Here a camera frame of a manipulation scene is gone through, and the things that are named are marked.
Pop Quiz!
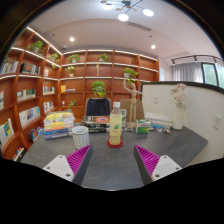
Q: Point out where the stack of dark books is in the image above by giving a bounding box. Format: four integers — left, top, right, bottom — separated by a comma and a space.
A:
80, 115, 111, 134

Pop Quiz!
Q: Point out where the white vase with pale flowers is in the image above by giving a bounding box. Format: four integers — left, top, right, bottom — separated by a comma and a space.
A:
169, 82, 188, 131

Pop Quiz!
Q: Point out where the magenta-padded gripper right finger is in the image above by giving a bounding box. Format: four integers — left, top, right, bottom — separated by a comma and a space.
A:
133, 144, 183, 186

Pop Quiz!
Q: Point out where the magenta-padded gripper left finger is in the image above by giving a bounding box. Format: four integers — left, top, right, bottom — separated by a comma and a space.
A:
42, 144, 93, 186

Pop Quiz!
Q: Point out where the tan chair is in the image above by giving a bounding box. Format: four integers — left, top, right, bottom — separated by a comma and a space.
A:
119, 98, 145, 123

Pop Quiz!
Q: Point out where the black track light rail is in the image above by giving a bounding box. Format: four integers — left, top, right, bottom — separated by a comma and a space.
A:
171, 54, 223, 66

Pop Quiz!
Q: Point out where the wooden artist mannequin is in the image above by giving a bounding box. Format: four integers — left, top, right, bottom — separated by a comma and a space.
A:
122, 78, 145, 129

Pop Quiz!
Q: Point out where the small colourful packet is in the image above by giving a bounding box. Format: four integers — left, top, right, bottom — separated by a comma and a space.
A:
154, 127, 172, 135

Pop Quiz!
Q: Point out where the stack of colourful books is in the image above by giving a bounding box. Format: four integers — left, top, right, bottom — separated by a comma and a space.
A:
43, 110, 76, 140

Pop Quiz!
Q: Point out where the green and white carton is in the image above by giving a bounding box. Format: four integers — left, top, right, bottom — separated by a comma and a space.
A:
135, 118, 151, 135

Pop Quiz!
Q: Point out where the grey curtain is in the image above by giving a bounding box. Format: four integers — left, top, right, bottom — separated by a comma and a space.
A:
171, 62, 205, 83

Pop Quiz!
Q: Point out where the ceiling lamp with round bulbs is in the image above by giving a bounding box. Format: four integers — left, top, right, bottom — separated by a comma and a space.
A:
100, 0, 155, 22

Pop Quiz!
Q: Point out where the window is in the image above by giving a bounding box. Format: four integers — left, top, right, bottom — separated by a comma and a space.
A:
201, 62, 224, 89

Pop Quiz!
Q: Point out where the stack of white paper packs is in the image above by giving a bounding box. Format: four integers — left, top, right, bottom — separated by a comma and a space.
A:
144, 111, 173, 129

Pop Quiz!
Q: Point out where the dark office chair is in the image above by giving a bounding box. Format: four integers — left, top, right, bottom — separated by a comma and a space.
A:
84, 97, 112, 118

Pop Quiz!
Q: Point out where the clear bottle of yellow drink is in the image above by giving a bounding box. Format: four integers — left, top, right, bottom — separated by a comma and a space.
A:
108, 101, 124, 147

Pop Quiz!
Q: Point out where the flat round red coaster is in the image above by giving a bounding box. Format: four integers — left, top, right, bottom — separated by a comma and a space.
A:
106, 139, 124, 149

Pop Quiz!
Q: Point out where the white mug with triangle pattern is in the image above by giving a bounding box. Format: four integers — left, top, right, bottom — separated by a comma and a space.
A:
71, 125, 91, 150

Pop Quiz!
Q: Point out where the orange wooden shelf unit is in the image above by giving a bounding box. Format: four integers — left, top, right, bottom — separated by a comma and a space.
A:
0, 26, 160, 163

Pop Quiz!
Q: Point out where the ceiling air vent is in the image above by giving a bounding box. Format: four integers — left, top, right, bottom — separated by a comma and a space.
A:
128, 22, 152, 32

